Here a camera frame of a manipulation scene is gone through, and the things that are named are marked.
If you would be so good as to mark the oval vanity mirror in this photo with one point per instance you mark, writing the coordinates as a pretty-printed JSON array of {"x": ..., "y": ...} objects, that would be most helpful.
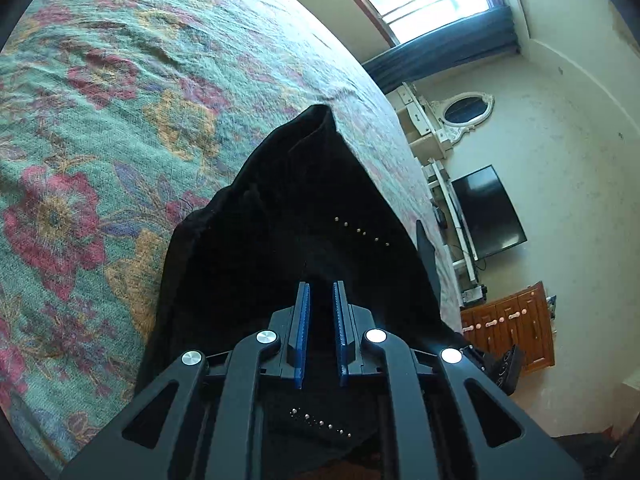
[{"x": 461, "y": 114}]

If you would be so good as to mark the black pants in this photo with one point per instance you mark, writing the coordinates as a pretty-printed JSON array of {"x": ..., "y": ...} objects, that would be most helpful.
[{"x": 301, "y": 210}]

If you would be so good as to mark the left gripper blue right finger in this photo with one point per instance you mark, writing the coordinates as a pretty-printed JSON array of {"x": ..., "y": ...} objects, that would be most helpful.
[{"x": 341, "y": 339}]

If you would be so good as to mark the black flat television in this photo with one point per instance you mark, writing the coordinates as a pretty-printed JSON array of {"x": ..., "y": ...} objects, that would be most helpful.
[{"x": 489, "y": 216}]

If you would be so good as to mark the dark blue right curtain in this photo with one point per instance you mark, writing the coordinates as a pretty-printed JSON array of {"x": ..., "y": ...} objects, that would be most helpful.
[{"x": 464, "y": 41}]

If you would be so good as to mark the white vanity dresser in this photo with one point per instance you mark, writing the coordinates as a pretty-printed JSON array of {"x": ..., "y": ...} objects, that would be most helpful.
[{"x": 425, "y": 134}]

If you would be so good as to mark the wooden cabinet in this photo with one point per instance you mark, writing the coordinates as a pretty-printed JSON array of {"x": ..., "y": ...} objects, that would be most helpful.
[{"x": 522, "y": 319}]

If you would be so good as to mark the floral bedspread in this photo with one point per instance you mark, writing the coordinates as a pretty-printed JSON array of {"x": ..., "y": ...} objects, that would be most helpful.
[{"x": 118, "y": 118}]

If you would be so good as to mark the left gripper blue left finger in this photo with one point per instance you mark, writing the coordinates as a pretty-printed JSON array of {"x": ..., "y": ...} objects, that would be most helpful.
[{"x": 299, "y": 333}]

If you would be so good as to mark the white tv stand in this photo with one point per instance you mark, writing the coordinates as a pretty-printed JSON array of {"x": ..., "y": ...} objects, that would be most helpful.
[{"x": 463, "y": 253}]

